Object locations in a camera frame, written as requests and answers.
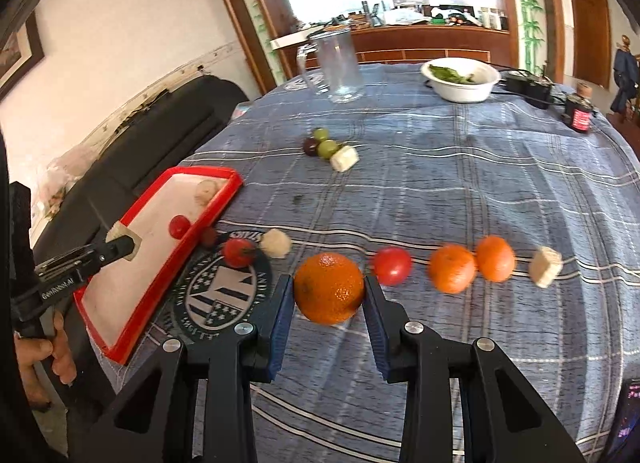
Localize red tomato with stem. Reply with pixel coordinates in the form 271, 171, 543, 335
222, 238, 260, 269

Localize beige cork block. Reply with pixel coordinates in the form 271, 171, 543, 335
260, 228, 293, 259
529, 246, 563, 289

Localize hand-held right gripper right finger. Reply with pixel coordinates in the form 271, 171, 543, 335
363, 274, 586, 463

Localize person's left hand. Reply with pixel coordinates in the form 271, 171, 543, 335
15, 314, 78, 409

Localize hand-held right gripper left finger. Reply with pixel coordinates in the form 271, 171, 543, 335
65, 274, 295, 463

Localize wooden door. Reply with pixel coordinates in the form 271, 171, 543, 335
565, 0, 612, 90

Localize pale pink plastic bag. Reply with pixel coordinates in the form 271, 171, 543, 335
30, 150, 98, 224

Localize dark hanging jacket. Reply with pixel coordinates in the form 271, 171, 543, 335
609, 36, 640, 116

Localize round red tomato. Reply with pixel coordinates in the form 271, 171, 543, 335
372, 247, 413, 287

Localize red plastic tray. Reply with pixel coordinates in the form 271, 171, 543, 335
74, 166, 244, 365

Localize bamboo painted wooden pillar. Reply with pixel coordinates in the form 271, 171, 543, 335
202, 0, 301, 94
492, 0, 566, 81

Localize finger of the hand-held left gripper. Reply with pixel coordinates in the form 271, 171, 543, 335
82, 233, 143, 269

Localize black leather sofa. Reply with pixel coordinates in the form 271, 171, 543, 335
30, 76, 251, 444

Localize dark bottle with red label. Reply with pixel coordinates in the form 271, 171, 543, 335
564, 82, 596, 135

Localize clear plastic pitcher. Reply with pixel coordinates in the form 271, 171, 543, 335
296, 26, 366, 104

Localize small orange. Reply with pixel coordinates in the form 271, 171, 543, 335
476, 235, 516, 283
429, 244, 477, 294

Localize black power adapter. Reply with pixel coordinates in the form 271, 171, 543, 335
501, 70, 554, 109

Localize beige cork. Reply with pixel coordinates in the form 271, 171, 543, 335
193, 180, 219, 205

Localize dark phone screen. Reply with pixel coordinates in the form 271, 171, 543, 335
606, 379, 640, 463

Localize wooden cabinet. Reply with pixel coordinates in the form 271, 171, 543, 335
272, 24, 512, 80

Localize large orange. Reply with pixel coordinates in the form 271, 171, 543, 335
293, 252, 366, 326

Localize blue plaid tablecloth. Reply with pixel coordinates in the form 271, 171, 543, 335
85, 63, 640, 463

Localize white bowl with greens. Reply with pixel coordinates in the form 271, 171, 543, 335
420, 58, 502, 103

